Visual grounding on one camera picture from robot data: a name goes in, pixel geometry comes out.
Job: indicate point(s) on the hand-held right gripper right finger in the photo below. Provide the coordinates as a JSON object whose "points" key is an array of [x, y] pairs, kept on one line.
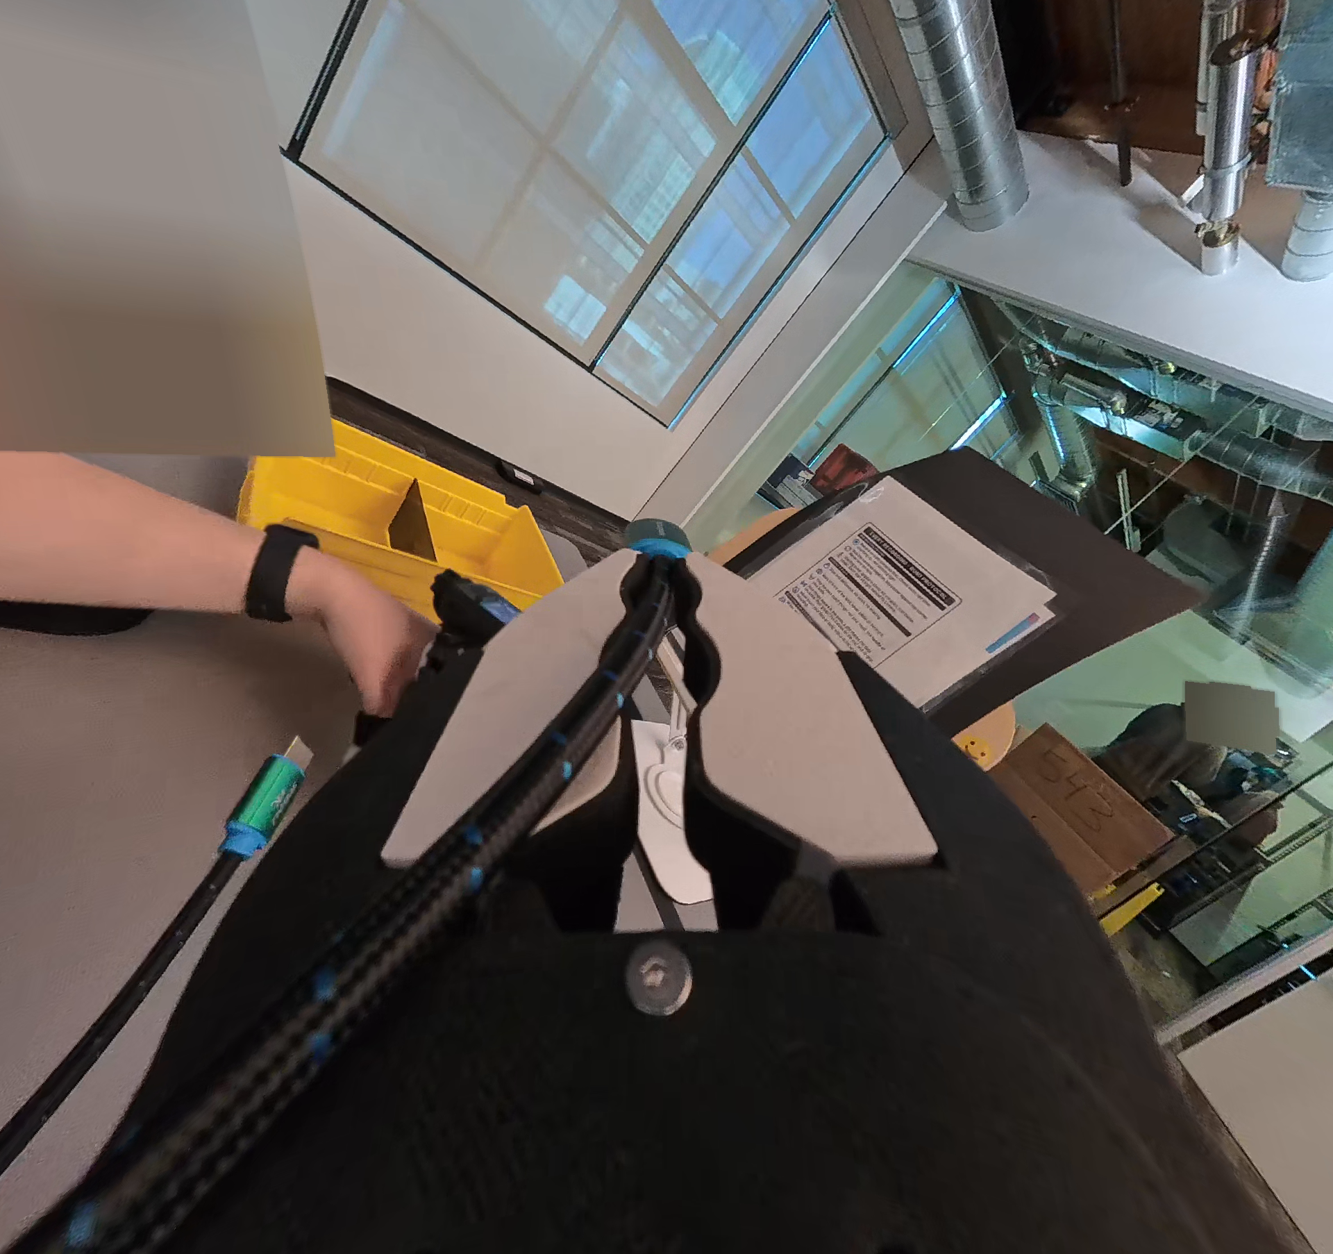
{"points": [[792, 754]]}

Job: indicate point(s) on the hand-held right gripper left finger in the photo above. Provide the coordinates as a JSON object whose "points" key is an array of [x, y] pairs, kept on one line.
{"points": [[542, 650]]}

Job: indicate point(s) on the person's left forearm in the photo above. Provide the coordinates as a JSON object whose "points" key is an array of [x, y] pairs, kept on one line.
{"points": [[124, 535]]}

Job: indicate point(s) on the person's left hand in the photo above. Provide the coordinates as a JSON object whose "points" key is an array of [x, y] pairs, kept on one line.
{"points": [[374, 639]]}

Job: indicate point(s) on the small black device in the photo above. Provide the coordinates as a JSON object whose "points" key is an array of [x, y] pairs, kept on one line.
{"points": [[520, 475]]}

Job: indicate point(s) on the white metal stand base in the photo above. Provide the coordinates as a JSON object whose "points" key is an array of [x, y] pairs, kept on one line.
{"points": [[666, 837]]}

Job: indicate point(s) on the yellow divided bin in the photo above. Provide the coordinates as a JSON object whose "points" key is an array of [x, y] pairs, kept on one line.
{"points": [[344, 504]]}

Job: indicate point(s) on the black wristband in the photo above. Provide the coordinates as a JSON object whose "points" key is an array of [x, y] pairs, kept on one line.
{"points": [[279, 572]]}

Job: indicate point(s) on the wooden board with smiley sticker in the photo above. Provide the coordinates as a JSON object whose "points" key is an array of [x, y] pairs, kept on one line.
{"points": [[989, 733]]}

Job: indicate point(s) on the black framed sign board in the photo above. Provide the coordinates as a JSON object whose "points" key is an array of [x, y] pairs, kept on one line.
{"points": [[968, 587]]}

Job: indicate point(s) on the brown cardboard box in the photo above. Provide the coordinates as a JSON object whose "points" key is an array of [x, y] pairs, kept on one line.
{"points": [[1083, 806]]}

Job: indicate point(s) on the large grid window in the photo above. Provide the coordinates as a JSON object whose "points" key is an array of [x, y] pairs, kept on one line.
{"points": [[520, 129]]}

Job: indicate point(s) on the silver insulated pipe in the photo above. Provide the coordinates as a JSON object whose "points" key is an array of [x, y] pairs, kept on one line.
{"points": [[1226, 87]]}

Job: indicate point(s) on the silver ribbed air duct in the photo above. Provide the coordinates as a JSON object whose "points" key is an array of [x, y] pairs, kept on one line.
{"points": [[958, 77]]}

